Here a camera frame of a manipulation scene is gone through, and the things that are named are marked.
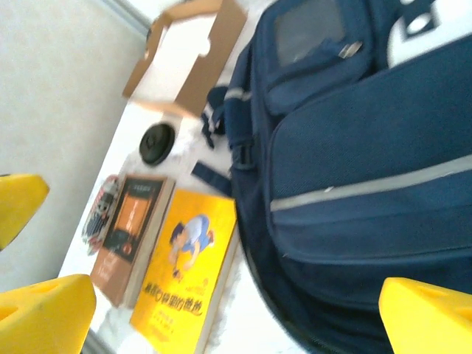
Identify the cardboard tray with white paper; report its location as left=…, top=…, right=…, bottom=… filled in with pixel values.
left=122, top=0, right=249, bottom=119

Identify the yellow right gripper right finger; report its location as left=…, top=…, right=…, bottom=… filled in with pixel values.
left=378, top=278, right=472, bottom=354

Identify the flag print pencil case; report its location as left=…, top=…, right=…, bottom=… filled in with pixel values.
left=81, top=174, right=121, bottom=255

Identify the black round lid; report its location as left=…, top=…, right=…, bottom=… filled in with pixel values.
left=139, top=124, right=176, bottom=166

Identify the yellow paperback book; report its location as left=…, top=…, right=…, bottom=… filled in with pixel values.
left=129, top=188, right=240, bottom=354

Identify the brown paperback book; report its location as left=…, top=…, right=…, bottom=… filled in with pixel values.
left=90, top=173, right=176, bottom=309

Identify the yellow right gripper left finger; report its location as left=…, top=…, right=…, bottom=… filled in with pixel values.
left=0, top=274, right=97, bottom=354

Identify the navy blue backpack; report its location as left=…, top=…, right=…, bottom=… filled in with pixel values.
left=191, top=0, right=472, bottom=354

